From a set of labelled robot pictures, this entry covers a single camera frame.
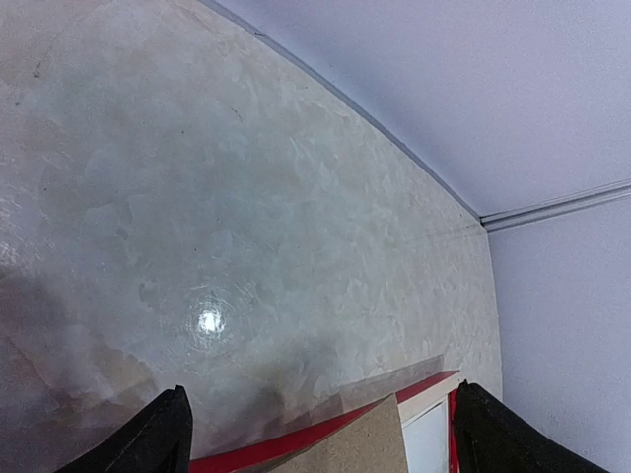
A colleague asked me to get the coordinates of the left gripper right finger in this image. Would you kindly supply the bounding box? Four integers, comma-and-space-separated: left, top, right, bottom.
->
453, 381, 603, 472

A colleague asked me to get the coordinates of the brown backing board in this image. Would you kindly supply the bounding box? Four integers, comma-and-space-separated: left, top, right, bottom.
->
266, 394, 408, 473

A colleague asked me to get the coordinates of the red wooden picture frame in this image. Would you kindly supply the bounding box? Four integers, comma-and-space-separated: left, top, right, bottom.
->
188, 371, 461, 472

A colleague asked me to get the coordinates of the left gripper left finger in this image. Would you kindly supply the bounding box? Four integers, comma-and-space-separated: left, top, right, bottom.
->
59, 385, 192, 473

